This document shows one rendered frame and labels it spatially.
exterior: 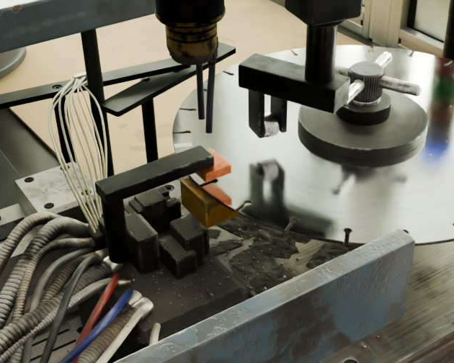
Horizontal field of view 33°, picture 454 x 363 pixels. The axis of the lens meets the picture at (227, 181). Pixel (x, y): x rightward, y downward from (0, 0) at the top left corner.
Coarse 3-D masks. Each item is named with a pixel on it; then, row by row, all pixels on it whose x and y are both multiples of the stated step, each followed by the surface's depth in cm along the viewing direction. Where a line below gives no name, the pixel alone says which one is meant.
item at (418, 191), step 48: (336, 48) 79; (384, 48) 79; (192, 96) 71; (240, 96) 71; (432, 96) 70; (192, 144) 64; (240, 144) 64; (288, 144) 64; (432, 144) 63; (240, 192) 58; (288, 192) 58; (336, 192) 58; (384, 192) 58; (432, 192) 58; (336, 240) 53; (432, 240) 53
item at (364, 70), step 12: (384, 60) 65; (336, 72) 64; (348, 72) 63; (360, 72) 63; (372, 72) 62; (384, 72) 63; (360, 84) 62; (372, 84) 62; (384, 84) 62; (396, 84) 62; (408, 84) 62; (420, 84) 61; (360, 96) 63; (372, 96) 63
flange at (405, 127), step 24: (384, 96) 65; (312, 120) 65; (336, 120) 64; (360, 120) 63; (384, 120) 64; (408, 120) 64; (336, 144) 62; (360, 144) 62; (384, 144) 62; (408, 144) 62
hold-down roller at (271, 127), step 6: (264, 114) 62; (270, 114) 62; (264, 120) 61; (270, 120) 61; (276, 120) 61; (264, 126) 61; (270, 126) 61; (276, 126) 61; (264, 132) 61; (270, 132) 61; (276, 132) 62
